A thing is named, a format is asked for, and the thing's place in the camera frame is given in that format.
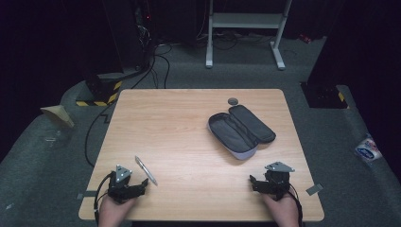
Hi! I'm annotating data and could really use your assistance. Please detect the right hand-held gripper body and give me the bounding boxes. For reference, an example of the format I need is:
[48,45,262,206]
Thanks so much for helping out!
[264,161,296,201]

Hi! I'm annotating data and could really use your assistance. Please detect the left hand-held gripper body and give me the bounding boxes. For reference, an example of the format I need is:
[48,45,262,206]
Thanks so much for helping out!
[107,164,137,204]

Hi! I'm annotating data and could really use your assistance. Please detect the silver pen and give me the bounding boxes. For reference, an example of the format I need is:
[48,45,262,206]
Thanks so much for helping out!
[134,155,159,186]

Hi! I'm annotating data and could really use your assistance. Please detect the grey pencil case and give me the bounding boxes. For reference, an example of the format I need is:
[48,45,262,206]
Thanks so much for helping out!
[206,104,277,161]

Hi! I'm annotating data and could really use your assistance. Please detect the grey tape strip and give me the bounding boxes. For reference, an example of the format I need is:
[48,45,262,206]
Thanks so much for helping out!
[76,190,98,201]
[305,183,324,197]

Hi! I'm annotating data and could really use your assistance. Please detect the white blue plastic packet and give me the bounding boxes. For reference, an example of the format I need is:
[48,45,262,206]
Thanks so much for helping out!
[354,133,384,164]

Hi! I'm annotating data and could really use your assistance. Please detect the black yellow striped stand base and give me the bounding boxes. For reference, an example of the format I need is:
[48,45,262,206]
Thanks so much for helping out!
[300,80,350,110]
[75,72,124,108]

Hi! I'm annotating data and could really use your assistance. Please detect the dark equipment rack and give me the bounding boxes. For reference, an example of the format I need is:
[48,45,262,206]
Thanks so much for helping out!
[103,0,159,74]

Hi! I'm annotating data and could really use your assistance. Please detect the white metal stand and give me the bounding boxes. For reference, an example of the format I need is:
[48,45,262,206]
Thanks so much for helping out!
[205,0,293,71]

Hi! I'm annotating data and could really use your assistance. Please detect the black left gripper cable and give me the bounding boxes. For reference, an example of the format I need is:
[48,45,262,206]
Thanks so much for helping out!
[93,171,115,225]

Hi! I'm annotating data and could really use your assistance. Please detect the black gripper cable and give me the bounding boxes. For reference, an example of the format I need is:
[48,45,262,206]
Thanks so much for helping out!
[288,183,305,227]
[93,171,115,225]

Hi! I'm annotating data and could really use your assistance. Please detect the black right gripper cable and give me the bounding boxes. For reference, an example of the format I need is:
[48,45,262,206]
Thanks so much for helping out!
[288,183,305,227]

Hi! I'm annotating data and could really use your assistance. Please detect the black floor cable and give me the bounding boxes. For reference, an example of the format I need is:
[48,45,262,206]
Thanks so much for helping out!
[83,100,118,168]
[131,44,174,90]

